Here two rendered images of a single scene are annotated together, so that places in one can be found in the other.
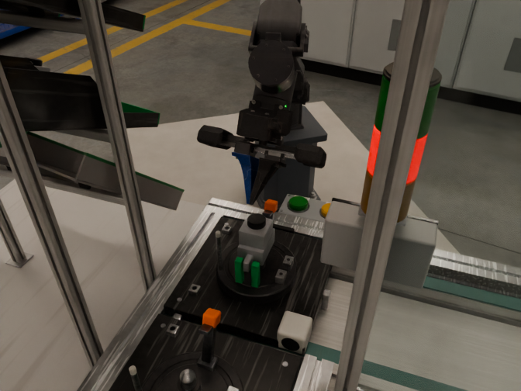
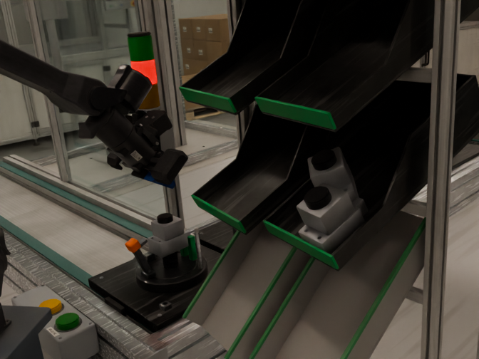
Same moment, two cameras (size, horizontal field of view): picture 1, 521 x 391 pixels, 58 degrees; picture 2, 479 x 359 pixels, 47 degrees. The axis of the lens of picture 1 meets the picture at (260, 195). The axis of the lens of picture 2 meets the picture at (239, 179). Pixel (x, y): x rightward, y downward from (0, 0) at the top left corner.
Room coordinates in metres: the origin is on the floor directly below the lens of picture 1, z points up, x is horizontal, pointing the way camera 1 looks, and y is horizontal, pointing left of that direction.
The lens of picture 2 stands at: (1.33, 0.61, 1.50)
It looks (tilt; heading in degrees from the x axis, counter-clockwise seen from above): 20 degrees down; 209
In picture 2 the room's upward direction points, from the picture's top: 5 degrees counter-clockwise
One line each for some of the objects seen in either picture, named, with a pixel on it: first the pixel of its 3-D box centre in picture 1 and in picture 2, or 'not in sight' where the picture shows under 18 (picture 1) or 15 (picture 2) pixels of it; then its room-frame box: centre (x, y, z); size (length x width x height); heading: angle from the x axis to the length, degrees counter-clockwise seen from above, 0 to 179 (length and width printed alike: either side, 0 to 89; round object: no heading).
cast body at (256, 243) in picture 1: (254, 239); (171, 231); (0.55, 0.01, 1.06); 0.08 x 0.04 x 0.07; 161
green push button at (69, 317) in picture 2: (298, 205); (68, 323); (0.76, -0.08, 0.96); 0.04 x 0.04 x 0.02
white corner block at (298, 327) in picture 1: (294, 332); not in sight; (0.44, -0.05, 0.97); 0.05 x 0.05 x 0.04; 70
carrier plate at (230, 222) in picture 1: (257, 275); (172, 278); (0.56, 0.01, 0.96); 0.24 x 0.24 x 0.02; 70
